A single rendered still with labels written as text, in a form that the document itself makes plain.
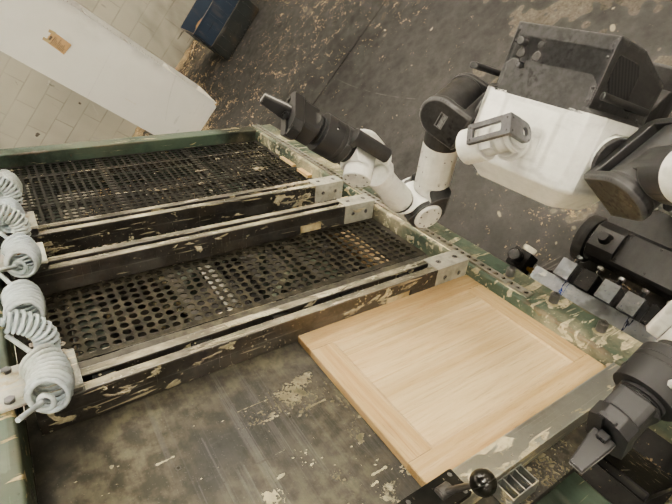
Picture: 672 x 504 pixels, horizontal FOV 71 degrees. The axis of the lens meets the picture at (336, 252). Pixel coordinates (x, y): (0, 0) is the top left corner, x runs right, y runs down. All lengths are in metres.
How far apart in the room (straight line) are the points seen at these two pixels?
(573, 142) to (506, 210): 1.58
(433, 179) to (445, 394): 0.51
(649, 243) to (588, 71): 1.21
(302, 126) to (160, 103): 3.90
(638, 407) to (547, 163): 0.43
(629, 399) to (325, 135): 0.70
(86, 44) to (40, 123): 1.85
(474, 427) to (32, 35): 4.23
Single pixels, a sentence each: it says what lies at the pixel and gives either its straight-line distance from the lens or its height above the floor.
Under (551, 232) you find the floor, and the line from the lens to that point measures 2.38.
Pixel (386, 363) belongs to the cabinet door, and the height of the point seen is 1.25.
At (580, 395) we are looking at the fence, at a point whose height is 1.04.
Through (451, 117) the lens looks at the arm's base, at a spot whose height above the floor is 1.35.
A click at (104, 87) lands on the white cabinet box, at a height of 0.92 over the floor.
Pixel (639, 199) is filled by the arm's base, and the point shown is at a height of 1.36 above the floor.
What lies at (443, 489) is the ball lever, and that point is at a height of 1.38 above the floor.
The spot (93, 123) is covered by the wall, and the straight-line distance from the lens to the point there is 6.30.
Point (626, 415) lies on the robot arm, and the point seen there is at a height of 1.40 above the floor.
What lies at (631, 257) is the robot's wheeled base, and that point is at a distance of 2.06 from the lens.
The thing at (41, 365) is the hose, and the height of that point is 1.85.
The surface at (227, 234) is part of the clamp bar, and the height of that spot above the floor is 1.36.
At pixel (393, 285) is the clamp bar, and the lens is 1.21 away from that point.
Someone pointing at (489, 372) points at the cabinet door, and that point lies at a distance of 1.12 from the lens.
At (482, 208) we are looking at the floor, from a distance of 2.55.
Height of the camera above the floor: 2.13
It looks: 46 degrees down
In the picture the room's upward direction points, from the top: 63 degrees counter-clockwise
